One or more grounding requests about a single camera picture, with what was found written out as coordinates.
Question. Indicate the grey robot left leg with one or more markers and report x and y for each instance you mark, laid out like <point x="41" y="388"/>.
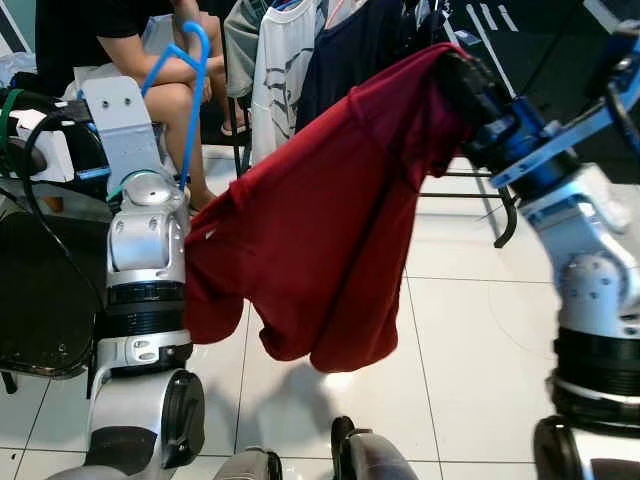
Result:
<point x="250" y="468"/>

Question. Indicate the white shirt with print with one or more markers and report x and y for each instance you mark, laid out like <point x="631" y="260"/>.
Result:
<point x="285" y="80"/>

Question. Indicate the black round chair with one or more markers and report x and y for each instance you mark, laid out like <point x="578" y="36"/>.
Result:
<point x="40" y="300"/>

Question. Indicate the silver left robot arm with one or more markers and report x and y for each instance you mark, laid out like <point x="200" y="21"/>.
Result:
<point x="145" y="250"/>

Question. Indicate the seated person in black shirt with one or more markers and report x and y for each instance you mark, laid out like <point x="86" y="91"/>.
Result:
<point x="165" y="110"/>

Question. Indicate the grey green shirt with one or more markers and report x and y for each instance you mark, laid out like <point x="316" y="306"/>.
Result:
<point x="243" y="45"/>

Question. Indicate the grey robot leg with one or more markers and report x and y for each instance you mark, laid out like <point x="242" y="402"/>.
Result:
<point x="250" y="468"/>
<point x="375" y="460"/>

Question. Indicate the dark red shirt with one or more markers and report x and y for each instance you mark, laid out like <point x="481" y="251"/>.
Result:
<point x="320" y="220"/>

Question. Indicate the grey robot right leg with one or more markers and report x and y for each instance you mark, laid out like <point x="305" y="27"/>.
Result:
<point x="375" y="460"/>

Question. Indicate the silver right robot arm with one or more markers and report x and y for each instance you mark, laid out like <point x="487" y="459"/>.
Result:
<point x="590" y="290"/>

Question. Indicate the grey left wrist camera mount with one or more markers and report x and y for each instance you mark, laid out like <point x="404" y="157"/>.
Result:
<point x="120" y="130"/>

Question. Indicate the blue plastic hanger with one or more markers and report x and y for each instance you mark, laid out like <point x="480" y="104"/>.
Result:
<point x="199" y="100"/>

